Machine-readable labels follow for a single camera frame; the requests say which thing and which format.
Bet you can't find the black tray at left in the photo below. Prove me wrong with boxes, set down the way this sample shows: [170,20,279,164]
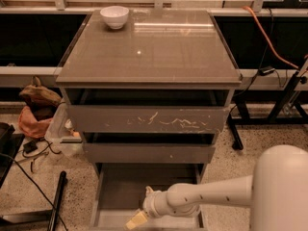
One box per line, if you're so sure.
[0,122,25,188]

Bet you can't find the small black device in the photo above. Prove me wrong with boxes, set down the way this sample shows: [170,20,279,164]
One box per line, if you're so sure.
[23,141,38,153]

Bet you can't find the black table leg frame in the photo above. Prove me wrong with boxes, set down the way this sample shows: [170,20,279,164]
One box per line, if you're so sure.
[227,61,308,150]

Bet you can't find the white ceramic bowl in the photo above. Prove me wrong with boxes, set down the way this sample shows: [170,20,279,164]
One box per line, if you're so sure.
[100,6,129,29]

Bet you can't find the bottom drawer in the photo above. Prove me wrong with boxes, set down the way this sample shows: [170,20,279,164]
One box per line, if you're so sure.
[90,164,208,231]

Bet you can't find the drawer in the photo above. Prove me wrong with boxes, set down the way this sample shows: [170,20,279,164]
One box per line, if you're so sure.
[90,164,208,231]
[63,88,236,135]
[83,133,217,164]

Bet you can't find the black floor cable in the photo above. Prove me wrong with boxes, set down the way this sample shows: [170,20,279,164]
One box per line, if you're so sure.
[0,152,69,231]

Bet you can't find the orange cloth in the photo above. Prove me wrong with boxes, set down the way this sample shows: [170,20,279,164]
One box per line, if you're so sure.
[18,106,52,139]

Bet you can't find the black power adapter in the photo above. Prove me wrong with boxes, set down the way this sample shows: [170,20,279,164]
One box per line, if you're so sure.
[258,66,275,76]

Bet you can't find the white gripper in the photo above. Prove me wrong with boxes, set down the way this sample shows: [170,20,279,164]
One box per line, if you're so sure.
[125,186,170,230]

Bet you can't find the top drawer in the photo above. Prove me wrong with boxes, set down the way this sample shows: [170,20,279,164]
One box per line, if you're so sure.
[63,88,236,135]

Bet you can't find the clear plastic container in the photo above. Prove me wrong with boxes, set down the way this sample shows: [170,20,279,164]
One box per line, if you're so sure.
[44,103,83,157]

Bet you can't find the grey drawer cabinet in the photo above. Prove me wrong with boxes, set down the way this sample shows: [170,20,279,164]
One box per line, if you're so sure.
[55,9,243,231]

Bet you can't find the orange cable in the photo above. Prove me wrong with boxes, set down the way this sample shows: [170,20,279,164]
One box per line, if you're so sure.
[243,5,308,75]

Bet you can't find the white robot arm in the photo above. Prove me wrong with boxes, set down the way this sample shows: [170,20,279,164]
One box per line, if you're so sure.
[125,145,308,231]

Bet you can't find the black metal bar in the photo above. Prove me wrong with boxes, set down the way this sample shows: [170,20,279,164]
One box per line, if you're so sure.
[47,171,66,231]

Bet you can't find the middle drawer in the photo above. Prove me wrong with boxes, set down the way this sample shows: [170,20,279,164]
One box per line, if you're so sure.
[83,133,217,164]

